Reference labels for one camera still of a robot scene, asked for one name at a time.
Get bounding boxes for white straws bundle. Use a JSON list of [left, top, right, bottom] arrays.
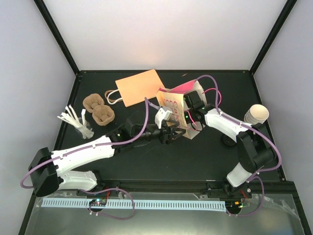
[[57, 105, 94, 140]]

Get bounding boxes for black frame post left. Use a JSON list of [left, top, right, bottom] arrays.
[[33, 0, 80, 75]]

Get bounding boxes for black frame post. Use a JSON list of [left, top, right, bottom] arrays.
[[249, 0, 297, 75], [33, 0, 80, 75]]

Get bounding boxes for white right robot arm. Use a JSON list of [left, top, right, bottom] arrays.
[[183, 91, 277, 197]]

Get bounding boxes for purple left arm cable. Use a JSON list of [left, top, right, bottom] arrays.
[[20, 97, 162, 189]]

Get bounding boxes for plain brown paper bag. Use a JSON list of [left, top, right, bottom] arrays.
[[105, 70, 165, 107]]

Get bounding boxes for brown pulp cup carriers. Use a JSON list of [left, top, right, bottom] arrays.
[[83, 94, 115, 126]]

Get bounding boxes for light blue cable duct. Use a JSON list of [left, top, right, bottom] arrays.
[[41, 198, 226, 212]]

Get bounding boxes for stack of paper cups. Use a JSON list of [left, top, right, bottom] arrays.
[[244, 104, 269, 125]]

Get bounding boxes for black frame post right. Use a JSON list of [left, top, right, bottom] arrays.
[[249, 0, 297, 75]]

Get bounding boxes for cream cakes paper bag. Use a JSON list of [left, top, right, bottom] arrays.
[[156, 80, 216, 139]]

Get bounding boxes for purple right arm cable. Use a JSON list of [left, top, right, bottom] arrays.
[[194, 74, 282, 217]]

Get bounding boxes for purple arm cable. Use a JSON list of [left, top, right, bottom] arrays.
[[20, 97, 162, 189], [194, 74, 282, 217]]

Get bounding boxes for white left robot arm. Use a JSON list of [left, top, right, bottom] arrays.
[[28, 117, 186, 197]]

